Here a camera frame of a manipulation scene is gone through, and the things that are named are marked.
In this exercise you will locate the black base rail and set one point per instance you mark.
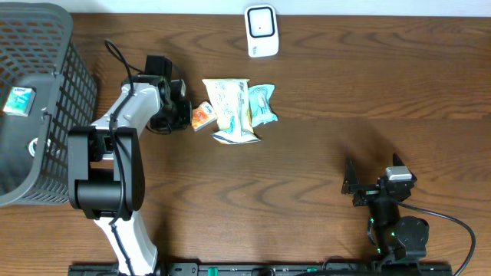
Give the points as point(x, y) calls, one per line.
point(332, 268)

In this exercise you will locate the orange small packet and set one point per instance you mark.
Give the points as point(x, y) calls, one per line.
point(203, 115)

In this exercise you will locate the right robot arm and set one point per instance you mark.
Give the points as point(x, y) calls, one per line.
point(400, 240)

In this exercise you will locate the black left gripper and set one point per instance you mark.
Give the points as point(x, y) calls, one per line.
point(184, 113)

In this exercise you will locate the white barcode scanner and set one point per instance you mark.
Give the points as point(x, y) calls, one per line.
point(261, 31)

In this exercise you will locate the dark grey plastic basket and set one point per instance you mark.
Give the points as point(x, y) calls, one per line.
point(37, 51)

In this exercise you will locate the teal tissue box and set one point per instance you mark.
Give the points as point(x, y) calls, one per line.
point(19, 101)

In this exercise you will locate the cream snack bag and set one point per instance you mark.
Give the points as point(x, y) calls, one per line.
point(230, 100)

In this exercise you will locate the mint green wipes pack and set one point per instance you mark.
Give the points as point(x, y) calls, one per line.
point(259, 97)

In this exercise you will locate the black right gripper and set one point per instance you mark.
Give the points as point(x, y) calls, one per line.
point(350, 185)

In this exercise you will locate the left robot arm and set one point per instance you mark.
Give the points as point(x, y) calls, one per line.
point(106, 178)

